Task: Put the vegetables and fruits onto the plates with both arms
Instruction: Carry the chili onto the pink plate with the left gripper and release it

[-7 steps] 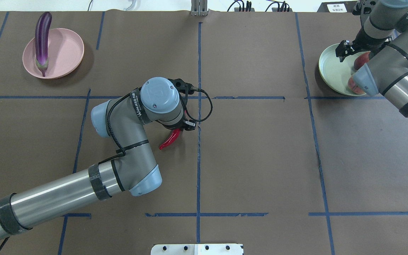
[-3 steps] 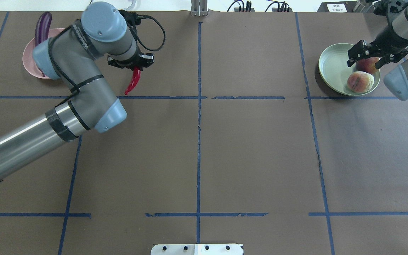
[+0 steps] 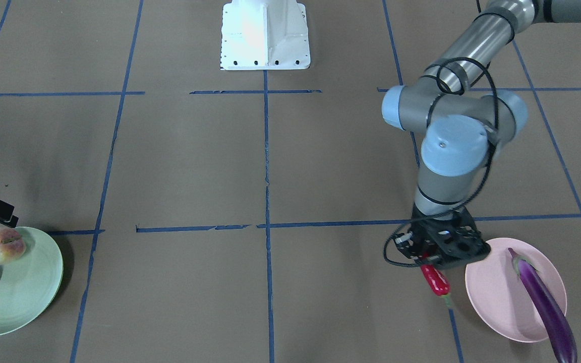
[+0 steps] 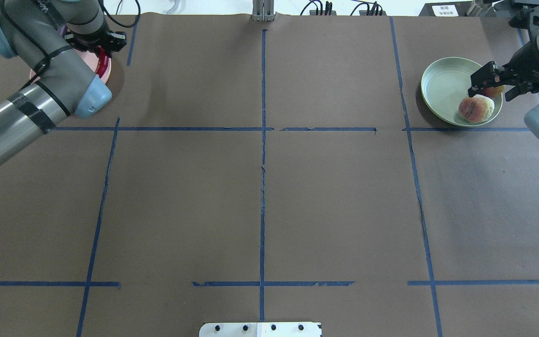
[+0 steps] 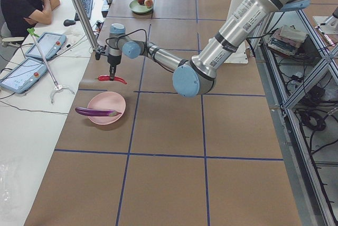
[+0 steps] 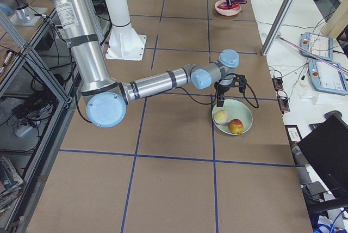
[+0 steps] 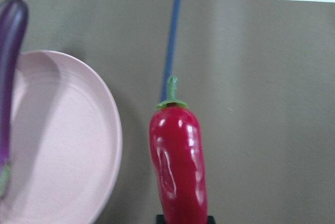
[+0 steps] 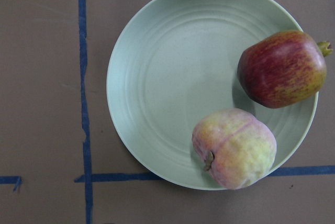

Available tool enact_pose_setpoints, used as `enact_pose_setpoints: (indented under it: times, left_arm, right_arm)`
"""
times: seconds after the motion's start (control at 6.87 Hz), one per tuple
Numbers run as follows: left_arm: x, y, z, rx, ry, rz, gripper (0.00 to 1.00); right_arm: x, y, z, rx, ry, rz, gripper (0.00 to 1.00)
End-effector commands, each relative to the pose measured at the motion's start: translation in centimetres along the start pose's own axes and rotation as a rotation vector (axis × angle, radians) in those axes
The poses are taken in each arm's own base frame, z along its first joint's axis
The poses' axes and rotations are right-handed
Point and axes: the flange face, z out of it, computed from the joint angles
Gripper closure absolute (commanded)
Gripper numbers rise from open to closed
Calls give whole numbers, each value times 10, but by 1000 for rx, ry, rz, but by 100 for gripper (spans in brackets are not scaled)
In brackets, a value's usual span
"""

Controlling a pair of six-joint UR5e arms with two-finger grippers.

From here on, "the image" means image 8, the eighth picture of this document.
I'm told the red yellow pomegranate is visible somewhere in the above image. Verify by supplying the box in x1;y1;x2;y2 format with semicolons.
237;30;333;108

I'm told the light green plate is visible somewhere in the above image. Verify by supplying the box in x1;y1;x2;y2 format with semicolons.
106;0;318;191

